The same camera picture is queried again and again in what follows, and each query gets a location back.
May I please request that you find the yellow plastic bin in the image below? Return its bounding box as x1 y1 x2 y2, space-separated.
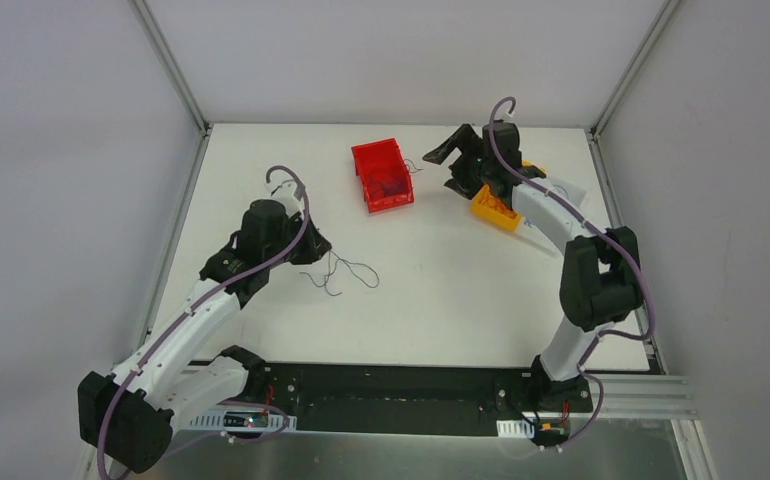
469 183 526 232

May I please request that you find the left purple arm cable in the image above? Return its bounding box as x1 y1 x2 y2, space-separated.
96 165 312 480

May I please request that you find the right white cable duct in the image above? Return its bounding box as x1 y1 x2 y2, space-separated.
496 419 535 439

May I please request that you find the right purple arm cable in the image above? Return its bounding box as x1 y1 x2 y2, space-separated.
488 97 657 446

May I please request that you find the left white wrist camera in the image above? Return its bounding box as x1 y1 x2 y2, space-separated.
270 180 306 217

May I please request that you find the left white cable duct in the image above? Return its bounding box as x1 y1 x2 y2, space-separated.
183 408 297 433

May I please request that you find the white cable duct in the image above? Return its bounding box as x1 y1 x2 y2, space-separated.
183 408 297 433
496 419 535 439

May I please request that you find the clear white plastic bin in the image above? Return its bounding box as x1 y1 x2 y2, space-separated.
547 176 587 229

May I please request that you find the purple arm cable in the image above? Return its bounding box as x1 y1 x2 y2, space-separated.
96 165 312 480
488 97 657 446

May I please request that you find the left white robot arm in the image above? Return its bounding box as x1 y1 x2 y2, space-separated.
78 194 331 479

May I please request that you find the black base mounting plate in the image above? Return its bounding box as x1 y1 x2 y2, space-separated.
234 363 592 437

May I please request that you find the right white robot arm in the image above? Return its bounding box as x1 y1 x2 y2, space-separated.
422 120 644 410

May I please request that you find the red plastic bin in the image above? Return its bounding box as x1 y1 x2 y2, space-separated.
351 138 414 214

